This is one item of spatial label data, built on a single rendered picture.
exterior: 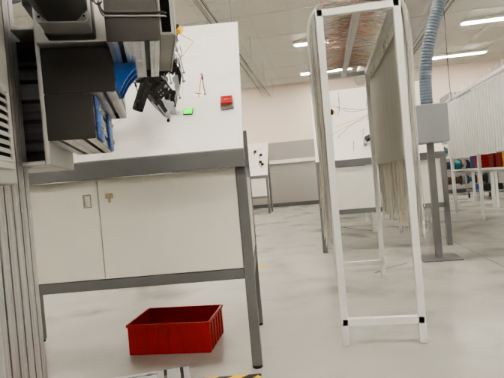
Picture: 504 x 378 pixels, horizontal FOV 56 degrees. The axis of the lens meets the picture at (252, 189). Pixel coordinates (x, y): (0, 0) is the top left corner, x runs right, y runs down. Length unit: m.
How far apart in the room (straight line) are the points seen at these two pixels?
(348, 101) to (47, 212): 3.77
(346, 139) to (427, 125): 1.09
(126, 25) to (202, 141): 1.06
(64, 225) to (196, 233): 0.53
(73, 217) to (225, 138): 0.68
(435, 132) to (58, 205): 2.87
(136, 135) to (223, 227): 0.52
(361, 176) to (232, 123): 2.77
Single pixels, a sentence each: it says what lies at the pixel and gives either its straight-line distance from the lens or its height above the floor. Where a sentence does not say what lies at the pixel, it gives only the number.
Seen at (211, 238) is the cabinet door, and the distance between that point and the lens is 1.88.
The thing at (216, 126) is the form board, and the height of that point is 0.97.
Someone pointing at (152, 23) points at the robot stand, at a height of 1.02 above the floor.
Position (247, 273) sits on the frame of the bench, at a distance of 1.89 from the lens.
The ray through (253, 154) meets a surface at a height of 1.37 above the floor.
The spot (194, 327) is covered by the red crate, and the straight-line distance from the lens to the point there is 2.20.
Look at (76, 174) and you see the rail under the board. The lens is 1.95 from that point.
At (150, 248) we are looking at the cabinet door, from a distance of 1.93.
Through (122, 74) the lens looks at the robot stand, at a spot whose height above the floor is 0.97.
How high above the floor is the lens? 0.74
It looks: 1 degrees down
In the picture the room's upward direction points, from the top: 5 degrees counter-clockwise
